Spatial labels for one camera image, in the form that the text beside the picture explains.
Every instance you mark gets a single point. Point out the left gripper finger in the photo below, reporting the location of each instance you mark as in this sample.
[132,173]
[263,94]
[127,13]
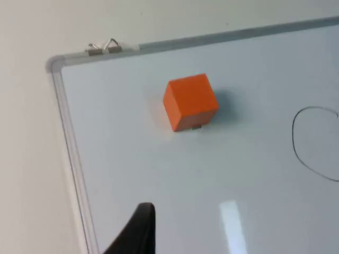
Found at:
[137,232]

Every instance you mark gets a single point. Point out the orange cube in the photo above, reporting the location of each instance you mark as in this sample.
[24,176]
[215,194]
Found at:
[190,100]

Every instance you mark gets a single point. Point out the grey-framed whiteboard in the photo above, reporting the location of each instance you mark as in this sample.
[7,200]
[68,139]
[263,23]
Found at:
[185,185]

